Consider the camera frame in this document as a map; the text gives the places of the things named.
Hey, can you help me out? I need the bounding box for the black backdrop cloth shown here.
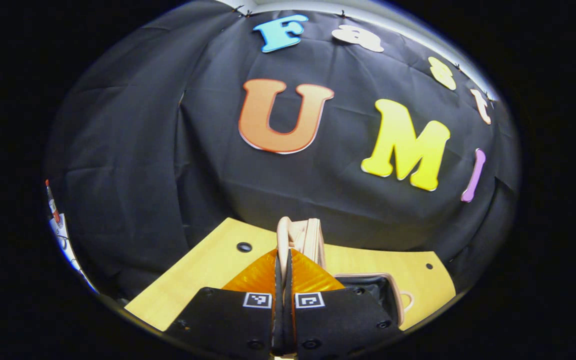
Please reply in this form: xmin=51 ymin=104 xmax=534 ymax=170
xmin=43 ymin=0 xmax=521 ymax=301

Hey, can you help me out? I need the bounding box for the white printed banner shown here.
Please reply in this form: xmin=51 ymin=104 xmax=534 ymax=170
xmin=44 ymin=179 xmax=99 ymax=293

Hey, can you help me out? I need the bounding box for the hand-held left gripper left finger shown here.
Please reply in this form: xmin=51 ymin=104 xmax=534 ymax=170
xmin=165 ymin=248 xmax=285 ymax=358

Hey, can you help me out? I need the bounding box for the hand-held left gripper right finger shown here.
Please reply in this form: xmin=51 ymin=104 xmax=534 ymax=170
xmin=284 ymin=248 xmax=404 ymax=359

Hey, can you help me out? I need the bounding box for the beige suitcase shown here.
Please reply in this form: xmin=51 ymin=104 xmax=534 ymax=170
xmin=275 ymin=216 xmax=415 ymax=331

